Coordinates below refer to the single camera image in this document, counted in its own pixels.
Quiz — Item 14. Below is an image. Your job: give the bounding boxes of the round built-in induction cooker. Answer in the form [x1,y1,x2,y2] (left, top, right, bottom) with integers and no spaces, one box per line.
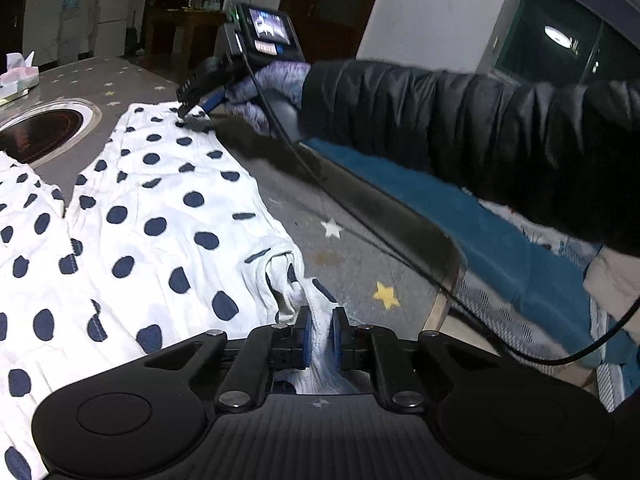
[0,99,104,167]

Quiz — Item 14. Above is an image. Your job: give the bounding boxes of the dark window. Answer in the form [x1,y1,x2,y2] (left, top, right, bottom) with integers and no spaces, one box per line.
[492,0,640,92]

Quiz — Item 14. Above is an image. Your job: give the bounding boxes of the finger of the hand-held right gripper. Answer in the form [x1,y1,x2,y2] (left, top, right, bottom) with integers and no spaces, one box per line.
[202,85,227,114]
[175,57,236,117]

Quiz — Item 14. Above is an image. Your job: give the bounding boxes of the wooden side table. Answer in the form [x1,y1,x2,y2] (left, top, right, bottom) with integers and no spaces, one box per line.
[142,7,227,84]

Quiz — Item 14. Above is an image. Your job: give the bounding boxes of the white water dispenser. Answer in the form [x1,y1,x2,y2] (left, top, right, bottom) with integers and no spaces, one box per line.
[57,10,96,64]

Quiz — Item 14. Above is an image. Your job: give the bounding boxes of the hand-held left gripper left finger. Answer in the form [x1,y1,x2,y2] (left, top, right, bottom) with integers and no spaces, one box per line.
[146,306,313,407]

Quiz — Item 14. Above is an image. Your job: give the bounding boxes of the white refrigerator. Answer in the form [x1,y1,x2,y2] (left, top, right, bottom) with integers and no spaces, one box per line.
[95,0,129,56]

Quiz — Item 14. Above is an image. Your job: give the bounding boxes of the pink tissue box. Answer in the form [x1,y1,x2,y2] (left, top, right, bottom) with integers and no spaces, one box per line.
[0,51,40,101]

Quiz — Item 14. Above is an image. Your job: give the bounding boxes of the brown wooden door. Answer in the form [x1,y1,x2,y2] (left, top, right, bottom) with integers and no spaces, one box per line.
[280,0,391,64]

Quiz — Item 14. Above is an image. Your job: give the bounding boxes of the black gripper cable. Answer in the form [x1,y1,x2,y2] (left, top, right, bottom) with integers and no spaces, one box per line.
[242,52,640,367]

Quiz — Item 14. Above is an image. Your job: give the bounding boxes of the person's right hand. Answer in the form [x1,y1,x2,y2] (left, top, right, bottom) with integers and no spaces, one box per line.
[222,62,311,136]

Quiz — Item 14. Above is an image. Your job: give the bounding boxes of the beige cloth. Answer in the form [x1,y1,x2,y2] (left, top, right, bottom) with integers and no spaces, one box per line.
[584,247,640,322]

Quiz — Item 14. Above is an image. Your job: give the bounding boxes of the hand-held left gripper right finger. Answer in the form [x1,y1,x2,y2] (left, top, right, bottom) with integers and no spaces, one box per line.
[332,308,493,407]

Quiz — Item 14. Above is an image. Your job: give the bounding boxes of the white polka dot pants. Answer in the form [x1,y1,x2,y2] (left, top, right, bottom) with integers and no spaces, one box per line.
[0,101,352,480]

